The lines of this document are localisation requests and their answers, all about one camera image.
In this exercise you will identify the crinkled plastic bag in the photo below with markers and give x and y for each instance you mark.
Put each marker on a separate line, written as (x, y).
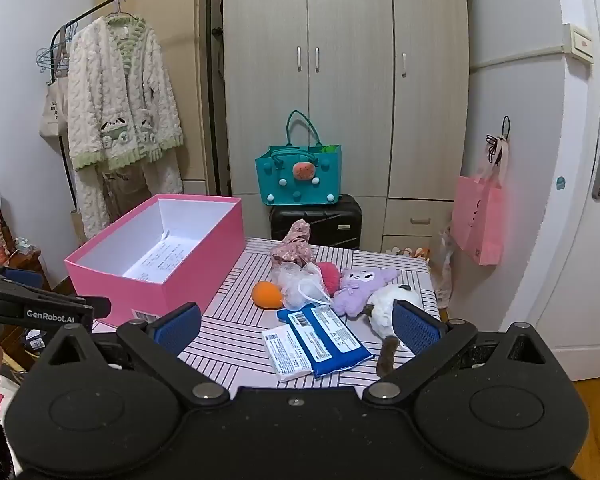
(442, 270)

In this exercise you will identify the orange ball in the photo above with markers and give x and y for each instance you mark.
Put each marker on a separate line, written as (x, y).
(267, 295)

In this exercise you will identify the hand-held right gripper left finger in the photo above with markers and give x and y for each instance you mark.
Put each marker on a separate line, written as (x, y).
(180, 327)

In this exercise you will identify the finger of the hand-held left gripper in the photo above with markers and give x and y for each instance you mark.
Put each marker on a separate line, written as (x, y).
(50, 312)
(25, 279)

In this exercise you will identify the black wall hook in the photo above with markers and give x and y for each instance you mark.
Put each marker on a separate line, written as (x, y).
(500, 132)

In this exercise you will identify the white plush cat toy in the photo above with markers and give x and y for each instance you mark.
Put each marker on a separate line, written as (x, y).
(382, 310)

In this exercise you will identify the striped tablecloth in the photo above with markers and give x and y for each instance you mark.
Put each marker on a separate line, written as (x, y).
(240, 330)

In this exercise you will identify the blue clothes hangers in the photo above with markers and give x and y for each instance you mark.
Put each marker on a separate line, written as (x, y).
(47, 57)

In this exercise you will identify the floral pink cloth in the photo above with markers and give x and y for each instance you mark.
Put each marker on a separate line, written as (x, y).
(292, 245)

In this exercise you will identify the wall switch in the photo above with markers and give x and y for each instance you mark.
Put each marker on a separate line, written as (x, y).
(579, 42)

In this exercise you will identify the black clothes rack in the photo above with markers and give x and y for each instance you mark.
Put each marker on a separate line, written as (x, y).
(207, 60)

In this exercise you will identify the white paper sheet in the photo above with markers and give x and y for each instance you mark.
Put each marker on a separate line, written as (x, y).
(160, 260)

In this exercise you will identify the clear plastic bag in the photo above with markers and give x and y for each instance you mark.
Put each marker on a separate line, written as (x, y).
(302, 287)

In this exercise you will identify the white tissue packet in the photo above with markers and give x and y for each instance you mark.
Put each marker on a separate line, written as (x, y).
(285, 355)

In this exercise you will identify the pink cardboard box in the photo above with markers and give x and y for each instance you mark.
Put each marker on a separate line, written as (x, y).
(190, 270)

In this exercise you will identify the teal tote bag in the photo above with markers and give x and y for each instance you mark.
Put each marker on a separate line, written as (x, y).
(300, 180)

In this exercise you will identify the fluffy white robe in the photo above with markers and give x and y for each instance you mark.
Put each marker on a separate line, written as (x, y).
(120, 110)

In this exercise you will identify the beige wardrobe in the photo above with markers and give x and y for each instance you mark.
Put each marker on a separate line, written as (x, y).
(350, 85)

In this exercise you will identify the red pompom plush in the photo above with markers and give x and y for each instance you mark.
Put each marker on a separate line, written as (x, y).
(329, 276)

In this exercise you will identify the blue wipes packet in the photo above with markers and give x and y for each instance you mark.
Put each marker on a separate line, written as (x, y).
(330, 340)

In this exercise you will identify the purple plush toy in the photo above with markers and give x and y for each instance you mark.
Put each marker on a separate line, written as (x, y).
(362, 287)

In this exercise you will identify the black suitcase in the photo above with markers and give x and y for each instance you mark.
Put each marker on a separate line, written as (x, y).
(330, 225)

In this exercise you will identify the white door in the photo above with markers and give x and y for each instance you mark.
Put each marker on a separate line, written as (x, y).
(580, 260)

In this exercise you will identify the pink paper bag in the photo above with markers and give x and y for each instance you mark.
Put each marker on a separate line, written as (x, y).
(477, 220)

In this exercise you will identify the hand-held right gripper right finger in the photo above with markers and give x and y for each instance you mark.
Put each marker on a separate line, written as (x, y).
(415, 330)

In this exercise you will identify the canvas tote bag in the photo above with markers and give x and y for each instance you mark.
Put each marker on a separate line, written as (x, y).
(52, 110)

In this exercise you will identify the flower print gift bag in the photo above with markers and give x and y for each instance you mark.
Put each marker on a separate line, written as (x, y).
(407, 252)

